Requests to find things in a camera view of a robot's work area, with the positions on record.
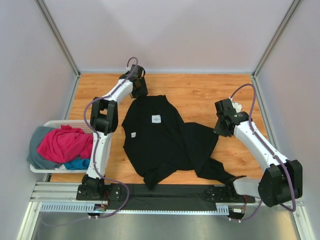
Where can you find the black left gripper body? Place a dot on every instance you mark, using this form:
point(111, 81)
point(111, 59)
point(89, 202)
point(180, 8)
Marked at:
point(142, 90)

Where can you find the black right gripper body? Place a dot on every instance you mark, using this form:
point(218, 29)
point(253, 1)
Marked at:
point(218, 129)

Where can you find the black t-shirt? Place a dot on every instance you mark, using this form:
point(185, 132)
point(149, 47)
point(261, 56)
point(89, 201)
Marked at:
point(158, 143)

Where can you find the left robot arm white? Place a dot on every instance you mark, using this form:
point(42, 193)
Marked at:
point(103, 122)

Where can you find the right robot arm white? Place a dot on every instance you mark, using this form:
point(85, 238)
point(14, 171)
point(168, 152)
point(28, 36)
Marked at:
point(282, 179)

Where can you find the white plastic laundry basket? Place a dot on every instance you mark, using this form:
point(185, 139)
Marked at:
point(56, 124)

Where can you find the blue t-shirt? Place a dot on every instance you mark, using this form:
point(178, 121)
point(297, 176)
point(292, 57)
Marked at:
point(78, 164)

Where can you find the pink t-shirt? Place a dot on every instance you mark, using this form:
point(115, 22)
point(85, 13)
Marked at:
point(65, 144)

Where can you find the black base mat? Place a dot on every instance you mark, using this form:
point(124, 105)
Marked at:
point(181, 197)

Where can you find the grey t-shirt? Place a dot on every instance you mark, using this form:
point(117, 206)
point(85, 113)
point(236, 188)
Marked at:
point(34, 158)

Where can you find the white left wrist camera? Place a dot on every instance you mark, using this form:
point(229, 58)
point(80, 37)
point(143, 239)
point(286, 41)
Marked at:
point(237, 106)

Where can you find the aluminium frame post right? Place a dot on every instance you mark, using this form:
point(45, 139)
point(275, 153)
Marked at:
point(294, 5)

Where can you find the aluminium frame post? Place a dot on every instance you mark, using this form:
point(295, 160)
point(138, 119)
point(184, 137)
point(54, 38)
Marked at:
point(294, 5)
point(57, 35)

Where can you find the aluminium frame post left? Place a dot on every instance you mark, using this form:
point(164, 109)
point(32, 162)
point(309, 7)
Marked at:
point(57, 35)

